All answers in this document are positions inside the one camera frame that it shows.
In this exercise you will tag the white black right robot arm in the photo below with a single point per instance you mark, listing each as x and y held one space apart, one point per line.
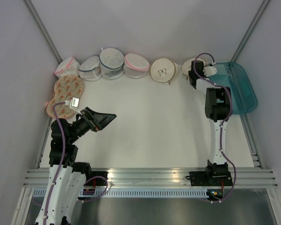
218 111

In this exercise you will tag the right aluminium corner post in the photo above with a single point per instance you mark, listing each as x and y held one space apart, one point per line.
251 28

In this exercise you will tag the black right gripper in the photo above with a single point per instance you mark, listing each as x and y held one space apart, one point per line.
203 74

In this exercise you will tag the teal transparent plastic bin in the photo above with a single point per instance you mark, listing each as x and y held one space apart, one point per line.
234 76

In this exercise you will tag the white blue-trim mesh bag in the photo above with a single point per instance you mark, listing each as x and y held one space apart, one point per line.
90 69

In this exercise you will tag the beige round bag with glasses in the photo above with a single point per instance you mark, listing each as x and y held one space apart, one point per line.
163 70

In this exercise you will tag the tall white blue-zip mesh bag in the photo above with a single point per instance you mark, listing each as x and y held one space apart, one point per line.
111 63

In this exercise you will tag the aluminium corner post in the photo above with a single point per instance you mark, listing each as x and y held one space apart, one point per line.
251 28
42 29

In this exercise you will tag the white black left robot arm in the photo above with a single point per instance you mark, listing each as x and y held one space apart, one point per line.
66 176

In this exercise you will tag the white pink-zip mesh bag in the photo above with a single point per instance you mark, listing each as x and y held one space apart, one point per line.
135 66

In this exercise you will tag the white pink-trim mesh bag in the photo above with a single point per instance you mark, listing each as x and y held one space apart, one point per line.
69 66

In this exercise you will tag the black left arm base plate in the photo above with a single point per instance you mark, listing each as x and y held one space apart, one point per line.
97 179

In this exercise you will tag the left aluminium corner post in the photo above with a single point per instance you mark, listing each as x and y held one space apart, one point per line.
42 29

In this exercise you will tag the white slotted cable duct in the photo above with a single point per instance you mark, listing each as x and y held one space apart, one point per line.
143 193

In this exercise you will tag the beige round glasses laundry bag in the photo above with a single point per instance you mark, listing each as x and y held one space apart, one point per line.
187 66

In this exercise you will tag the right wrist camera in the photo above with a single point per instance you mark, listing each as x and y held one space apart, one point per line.
210 69

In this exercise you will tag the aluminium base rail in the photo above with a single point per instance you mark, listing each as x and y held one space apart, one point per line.
247 177

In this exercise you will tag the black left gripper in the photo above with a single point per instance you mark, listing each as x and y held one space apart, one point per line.
95 120

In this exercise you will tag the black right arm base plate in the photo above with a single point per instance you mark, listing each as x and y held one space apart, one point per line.
202 179

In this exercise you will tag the floral peanut-shaped laundry bag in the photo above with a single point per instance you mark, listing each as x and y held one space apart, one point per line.
64 90

